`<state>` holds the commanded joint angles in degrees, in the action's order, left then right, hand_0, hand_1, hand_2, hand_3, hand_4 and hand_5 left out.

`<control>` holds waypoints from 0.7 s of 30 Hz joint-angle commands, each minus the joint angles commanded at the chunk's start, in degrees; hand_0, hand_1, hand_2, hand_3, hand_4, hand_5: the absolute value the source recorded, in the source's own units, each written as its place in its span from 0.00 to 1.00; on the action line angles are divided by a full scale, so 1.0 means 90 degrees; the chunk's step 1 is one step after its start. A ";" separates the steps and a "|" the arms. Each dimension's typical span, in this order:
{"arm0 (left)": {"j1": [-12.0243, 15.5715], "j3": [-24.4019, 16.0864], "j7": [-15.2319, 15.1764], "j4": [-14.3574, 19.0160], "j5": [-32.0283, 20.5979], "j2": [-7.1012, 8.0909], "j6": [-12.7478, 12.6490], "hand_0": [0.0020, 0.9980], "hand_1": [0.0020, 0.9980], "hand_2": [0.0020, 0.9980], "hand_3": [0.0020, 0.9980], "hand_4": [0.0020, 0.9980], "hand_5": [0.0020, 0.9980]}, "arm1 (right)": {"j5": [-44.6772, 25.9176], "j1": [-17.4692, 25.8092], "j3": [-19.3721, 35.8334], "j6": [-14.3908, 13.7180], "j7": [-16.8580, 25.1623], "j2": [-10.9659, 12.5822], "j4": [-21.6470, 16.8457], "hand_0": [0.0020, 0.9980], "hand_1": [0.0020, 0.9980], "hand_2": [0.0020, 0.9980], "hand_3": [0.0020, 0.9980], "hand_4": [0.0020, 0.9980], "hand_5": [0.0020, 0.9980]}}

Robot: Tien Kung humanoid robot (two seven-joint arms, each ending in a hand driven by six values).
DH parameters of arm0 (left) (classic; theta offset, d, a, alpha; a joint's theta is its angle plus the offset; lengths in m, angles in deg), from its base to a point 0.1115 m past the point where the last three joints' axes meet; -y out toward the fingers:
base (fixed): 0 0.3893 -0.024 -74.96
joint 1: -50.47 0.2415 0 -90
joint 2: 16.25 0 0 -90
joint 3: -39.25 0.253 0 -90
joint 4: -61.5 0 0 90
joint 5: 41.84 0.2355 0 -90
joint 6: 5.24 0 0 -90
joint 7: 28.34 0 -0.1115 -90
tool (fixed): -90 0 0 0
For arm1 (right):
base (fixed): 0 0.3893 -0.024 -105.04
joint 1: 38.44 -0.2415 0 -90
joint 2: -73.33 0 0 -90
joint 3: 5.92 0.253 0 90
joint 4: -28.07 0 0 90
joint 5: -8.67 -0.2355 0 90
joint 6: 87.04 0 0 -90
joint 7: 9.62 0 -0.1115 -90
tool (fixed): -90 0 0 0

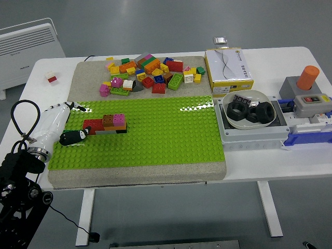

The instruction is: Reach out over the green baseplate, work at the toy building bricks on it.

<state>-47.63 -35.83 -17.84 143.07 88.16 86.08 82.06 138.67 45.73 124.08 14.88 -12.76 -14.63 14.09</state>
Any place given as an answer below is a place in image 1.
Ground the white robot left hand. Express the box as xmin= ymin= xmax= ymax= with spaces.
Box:
xmin=27 ymin=102 xmax=92 ymax=153

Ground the brown toy brick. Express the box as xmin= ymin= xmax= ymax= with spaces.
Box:
xmin=102 ymin=114 xmax=115 ymax=128

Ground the green baseplate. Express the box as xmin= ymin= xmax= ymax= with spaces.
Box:
xmin=48 ymin=95 xmax=225 ymax=171

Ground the long red assembly brick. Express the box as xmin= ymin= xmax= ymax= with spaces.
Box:
xmin=82 ymin=118 xmax=105 ymax=135

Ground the white and red brick stack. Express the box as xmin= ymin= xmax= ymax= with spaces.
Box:
xmin=44 ymin=70 xmax=58 ymax=84

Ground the grey-brown mat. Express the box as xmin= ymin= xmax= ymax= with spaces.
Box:
xmin=48 ymin=56 xmax=228 ymax=189

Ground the white table leg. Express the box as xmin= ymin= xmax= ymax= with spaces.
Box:
xmin=75 ymin=188 xmax=95 ymax=246
xmin=256 ymin=181 xmax=283 ymax=238

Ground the orange assembly brick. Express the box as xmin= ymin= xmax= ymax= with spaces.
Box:
xmin=103 ymin=122 xmax=128 ymax=131

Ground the white panel heater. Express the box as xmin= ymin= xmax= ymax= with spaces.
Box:
xmin=0 ymin=17 xmax=66 ymax=101

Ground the pink assembly brick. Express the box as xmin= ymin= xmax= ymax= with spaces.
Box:
xmin=113 ymin=113 xmax=127 ymax=127

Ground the lime long brick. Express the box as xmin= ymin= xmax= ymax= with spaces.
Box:
xmin=109 ymin=87 xmax=130 ymax=97
xmin=168 ymin=73 xmax=184 ymax=91

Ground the long orange brick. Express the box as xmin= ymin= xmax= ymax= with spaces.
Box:
xmin=118 ymin=61 xmax=137 ymax=74

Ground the red square brick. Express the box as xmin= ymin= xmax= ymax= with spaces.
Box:
xmin=141 ymin=76 xmax=155 ymax=89

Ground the large grey brick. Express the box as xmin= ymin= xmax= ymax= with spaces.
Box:
xmin=134 ymin=51 xmax=151 ymax=63

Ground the red sloped brick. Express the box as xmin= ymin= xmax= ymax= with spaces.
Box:
xmin=151 ymin=82 xmax=167 ymax=94

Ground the large orange brick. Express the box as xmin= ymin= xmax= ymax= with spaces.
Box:
xmin=144 ymin=58 xmax=161 ymax=75

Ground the grey junction box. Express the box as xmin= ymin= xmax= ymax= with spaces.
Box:
xmin=213 ymin=95 xmax=291 ymax=151

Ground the large red brick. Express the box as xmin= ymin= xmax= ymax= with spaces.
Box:
xmin=165 ymin=60 xmax=184 ymax=73

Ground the large black nut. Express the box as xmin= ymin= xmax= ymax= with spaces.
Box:
xmin=227 ymin=101 xmax=248 ymax=120
xmin=255 ymin=101 xmax=276 ymax=123

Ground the small black nut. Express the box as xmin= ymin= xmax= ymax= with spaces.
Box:
xmin=245 ymin=106 xmax=260 ymax=123

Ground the white bowl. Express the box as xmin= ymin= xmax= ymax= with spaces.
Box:
xmin=222 ymin=90 xmax=277 ymax=130

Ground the grey block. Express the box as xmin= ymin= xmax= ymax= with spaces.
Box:
xmin=279 ymin=76 xmax=322 ymax=101

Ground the purple circuit board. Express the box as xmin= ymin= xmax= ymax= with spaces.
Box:
xmin=232 ymin=94 xmax=253 ymax=106

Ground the orange cylinder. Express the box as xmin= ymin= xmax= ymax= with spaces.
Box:
xmin=296 ymin=65 xmax=320 ymax=91

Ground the yellow and white cardboard box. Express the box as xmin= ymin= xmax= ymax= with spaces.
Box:
xmin=204 ymin=47 xmax=254 ymax=98

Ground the blue and white rail device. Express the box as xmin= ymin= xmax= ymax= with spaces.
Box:
xmin=276 ymin=97 xmax=332 ymax=151

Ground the black floor cable with plug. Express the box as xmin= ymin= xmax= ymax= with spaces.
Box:
xmin=49 ymin=204 xmax=101 ymax=243

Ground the grey push-button switch box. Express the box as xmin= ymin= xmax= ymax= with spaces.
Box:
xmin=293 ymin=94 xmax=332 ymax=118

